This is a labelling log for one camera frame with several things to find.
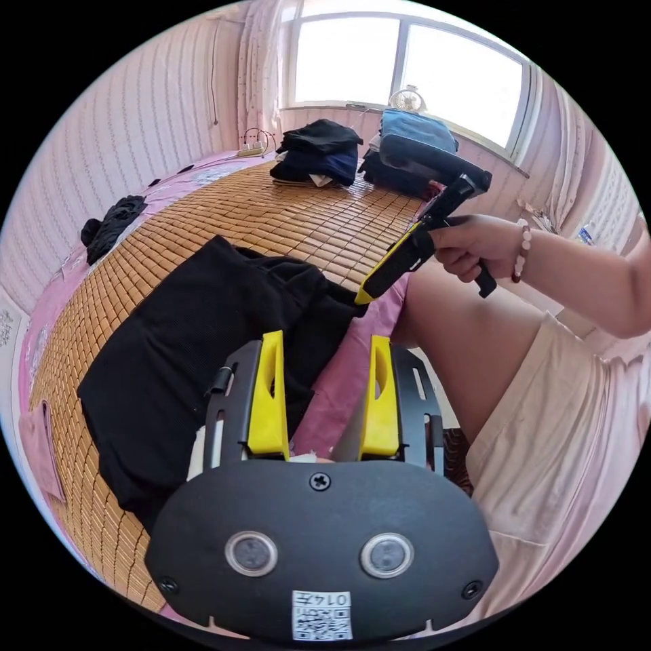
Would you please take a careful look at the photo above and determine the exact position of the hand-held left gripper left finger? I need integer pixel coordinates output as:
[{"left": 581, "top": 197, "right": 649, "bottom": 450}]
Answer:
[{"left": 246, "top": 329, "right": 291, "bottom": 456}]

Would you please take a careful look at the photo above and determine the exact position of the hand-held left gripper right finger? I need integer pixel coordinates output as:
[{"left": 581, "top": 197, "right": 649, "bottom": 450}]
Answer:
[{"left": 357, "top": 334, "right": 400, "bottom": 462}]

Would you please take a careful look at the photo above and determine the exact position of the black long sleeve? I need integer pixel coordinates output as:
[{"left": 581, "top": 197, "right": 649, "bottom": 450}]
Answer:
[{"left": 76, "top": 235, "right": 368, "bottom": 532}]

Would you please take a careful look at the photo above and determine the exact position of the person's right forearm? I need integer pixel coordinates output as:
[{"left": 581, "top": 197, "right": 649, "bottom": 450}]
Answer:
[{"left": 512, "top": 218, "right": 651, "bottom": 340}]

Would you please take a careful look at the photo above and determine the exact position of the person's right hand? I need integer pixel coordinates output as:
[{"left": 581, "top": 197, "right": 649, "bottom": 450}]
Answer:
[{"left": 433, "top": 213, "right": 526, "bottom": 283}]

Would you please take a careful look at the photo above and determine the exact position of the pile of clothes with blue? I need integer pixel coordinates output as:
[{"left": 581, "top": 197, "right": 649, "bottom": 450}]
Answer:
[{"left": 357, "top": 107, "right": 481, "bottom": 200}]

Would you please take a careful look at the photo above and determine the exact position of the pile of dark clothes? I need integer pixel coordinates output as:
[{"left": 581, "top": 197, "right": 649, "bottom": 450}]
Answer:
[{"left": 268, "top": 118, "right": 365, "bottom": 188}]

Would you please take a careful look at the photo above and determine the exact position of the bed with woven mat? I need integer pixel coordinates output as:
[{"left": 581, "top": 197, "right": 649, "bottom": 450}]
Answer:
[{"left": 9, "top": 146, "right": 429, "bottom": 617}]

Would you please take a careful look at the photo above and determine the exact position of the small white fan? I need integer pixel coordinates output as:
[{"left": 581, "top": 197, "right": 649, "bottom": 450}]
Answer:
[{"left": 388, "top": 85, "right": 433, "bottom": 115}]

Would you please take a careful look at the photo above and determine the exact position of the person's body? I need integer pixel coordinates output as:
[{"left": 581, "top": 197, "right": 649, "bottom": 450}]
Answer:
[{"left": 394, "top": 262, "right": 651, "bottom": 629}]

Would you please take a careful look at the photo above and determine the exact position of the white power strip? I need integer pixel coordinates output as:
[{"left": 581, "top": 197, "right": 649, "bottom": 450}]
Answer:
[{"left": 237, "top": 127, "right": 279, "bottom": 158}]

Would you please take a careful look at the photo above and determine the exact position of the window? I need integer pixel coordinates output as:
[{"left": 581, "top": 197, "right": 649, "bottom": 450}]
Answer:
[{"left": 291, "top": 5, "right": 538, "bottom": 167}]

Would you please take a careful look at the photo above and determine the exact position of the pale pink curtain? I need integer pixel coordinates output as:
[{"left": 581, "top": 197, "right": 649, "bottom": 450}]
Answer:
[
  {"left": 235, "top": 0, "right": 307, "bottom": 152},
  {"left": 528, "top": 66, "right": 620, "bottom": 241}
]

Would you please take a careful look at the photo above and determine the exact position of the pink folded cloth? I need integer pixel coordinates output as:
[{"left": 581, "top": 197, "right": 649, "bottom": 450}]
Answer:
[{"left": 18, "top": 400, "right": 68, "bottom": 505}]

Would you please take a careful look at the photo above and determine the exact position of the crumpled black garment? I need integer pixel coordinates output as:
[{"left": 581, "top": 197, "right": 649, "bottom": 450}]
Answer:
[{"left": 79, "top": 194, "right": 150, "bottom": 267}]

